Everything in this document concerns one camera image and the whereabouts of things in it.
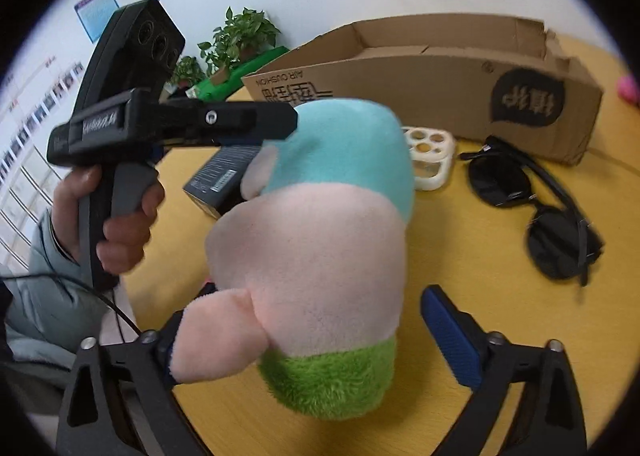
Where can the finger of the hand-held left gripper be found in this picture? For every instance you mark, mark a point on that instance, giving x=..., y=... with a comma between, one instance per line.
x=235, y=121

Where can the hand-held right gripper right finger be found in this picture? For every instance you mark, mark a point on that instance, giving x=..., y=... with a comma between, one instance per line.
x=452, y=336

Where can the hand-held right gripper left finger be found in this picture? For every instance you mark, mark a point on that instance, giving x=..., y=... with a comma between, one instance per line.
x=152, y=353

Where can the small black product box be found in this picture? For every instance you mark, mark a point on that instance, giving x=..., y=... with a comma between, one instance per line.
x=215, y=176

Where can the pink and teal plush toy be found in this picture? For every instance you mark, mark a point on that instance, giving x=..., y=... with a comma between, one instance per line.
x=315, y=256

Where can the black sunglasses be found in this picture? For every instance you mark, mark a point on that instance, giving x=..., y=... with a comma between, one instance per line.
x=500, y=181

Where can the brown cardboard box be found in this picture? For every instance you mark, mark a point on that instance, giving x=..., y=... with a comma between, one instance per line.
x=410, y=86

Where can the white clear phone case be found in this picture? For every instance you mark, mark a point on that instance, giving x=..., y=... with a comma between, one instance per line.
x=447, y=146

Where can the person's left forearm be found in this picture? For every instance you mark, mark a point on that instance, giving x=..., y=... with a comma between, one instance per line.
x=45, y=306

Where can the yellow wooden desktop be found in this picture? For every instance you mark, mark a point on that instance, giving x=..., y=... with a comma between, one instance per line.
x=460, y=246

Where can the person's left hand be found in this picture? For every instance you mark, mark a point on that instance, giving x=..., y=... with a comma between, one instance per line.
x=125, y=241

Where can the green plastic crate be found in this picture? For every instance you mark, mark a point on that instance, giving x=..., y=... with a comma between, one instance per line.
x=235, y=76

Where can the small green potted plant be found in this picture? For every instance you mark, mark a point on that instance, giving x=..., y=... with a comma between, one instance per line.
x=186, y=70

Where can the large green potted plant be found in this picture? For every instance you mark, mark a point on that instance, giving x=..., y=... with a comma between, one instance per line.
x=245, y=33

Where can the pink soft object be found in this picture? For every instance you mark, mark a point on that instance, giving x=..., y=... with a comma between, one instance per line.
x=630, y=91

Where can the blue framed wall notice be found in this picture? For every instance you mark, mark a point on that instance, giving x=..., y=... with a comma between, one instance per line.
x=97, y=11

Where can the wall photo board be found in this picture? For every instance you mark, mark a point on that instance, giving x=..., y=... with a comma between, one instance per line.
x=30, y=136

